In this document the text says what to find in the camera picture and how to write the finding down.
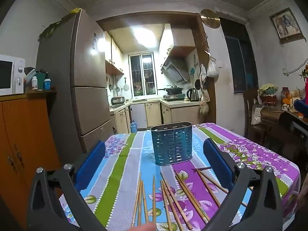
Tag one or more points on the glass jar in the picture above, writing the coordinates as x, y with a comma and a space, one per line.
285, 96

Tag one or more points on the cream cabinet above hood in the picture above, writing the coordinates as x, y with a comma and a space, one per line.
178, 38

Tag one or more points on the brown refrigerator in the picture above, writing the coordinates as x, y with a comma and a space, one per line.
81, 77

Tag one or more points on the white wall socket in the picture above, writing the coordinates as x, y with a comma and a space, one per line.
285, 72

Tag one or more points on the cream kitchen base cabinets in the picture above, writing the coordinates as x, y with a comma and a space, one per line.
154, 115

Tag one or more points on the steel electric kettle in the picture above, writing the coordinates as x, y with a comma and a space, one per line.
193, 95

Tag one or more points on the pale carton box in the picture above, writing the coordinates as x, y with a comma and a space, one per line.
28, 77

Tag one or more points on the beige hanging bags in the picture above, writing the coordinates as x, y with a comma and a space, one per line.
204, 103

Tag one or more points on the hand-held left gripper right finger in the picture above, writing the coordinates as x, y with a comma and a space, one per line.
214, 158

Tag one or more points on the dark wooden side table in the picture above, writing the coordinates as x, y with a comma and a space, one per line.
272, 118

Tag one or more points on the yellow cloth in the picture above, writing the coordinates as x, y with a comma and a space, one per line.
75, 10

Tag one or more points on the ceiling light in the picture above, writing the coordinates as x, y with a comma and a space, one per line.
144, 35

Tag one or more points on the dark room window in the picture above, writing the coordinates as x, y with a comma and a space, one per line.
240, 60

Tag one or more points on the white hanging plastic bag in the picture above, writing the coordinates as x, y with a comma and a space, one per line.
213, 69

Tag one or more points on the beige container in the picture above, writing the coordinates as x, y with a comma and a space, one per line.
294, 101

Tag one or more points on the barred kitchen window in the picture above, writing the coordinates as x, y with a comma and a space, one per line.
142, 77

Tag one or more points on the person's left hand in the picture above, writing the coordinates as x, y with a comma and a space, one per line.
145, 227

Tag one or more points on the pale hanging cloth bag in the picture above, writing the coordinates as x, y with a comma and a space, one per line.
203, 73

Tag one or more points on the cream wall cabinets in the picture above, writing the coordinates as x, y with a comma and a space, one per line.
113, 53

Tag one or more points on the blue perforated utensil holder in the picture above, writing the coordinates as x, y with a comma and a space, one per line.
172, 146

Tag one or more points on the blue water bottle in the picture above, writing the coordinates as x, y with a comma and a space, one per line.
133, 127

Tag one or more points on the black wok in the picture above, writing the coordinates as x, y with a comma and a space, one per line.
174, 90

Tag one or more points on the orange wooden cabinet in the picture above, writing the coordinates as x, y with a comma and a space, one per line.
24, 137

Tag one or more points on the bunch of wooden chopsticks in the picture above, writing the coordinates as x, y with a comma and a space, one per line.
154, 197

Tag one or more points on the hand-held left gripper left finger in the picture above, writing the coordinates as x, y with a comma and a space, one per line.
90, 163

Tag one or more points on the dark wooden chair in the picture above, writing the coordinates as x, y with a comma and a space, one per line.
250, 98

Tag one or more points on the framed wall picture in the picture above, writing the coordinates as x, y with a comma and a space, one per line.
286, 25

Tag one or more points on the green cup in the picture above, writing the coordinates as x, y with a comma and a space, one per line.
41, 79

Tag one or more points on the white microwave oven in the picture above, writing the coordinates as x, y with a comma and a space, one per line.
7, 74

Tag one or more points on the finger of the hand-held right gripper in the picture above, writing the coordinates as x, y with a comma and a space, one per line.
302, 107
288, 122

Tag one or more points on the white bottle red label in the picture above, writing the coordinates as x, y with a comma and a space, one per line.
35, 83

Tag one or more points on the fridge door sticker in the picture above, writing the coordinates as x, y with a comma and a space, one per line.
95, 41

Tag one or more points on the floral striped tablecloth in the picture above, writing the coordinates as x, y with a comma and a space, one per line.
125, 173

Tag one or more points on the steel range hood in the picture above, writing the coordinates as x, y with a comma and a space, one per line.
175, 71

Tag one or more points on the gold wall clock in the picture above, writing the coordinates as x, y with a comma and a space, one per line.
210, 18

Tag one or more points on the white paper bag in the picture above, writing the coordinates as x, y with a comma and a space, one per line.
256, 115

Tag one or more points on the gas stove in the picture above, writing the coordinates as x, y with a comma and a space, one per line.
173, 97

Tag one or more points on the round hanging strainer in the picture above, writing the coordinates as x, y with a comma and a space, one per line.
126, 86

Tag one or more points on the black hanging pan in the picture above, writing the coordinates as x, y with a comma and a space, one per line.
197, 84

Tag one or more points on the red vase with flowers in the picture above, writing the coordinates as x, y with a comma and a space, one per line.
306, 86

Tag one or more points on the flower basket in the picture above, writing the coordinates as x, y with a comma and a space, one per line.
268, 93

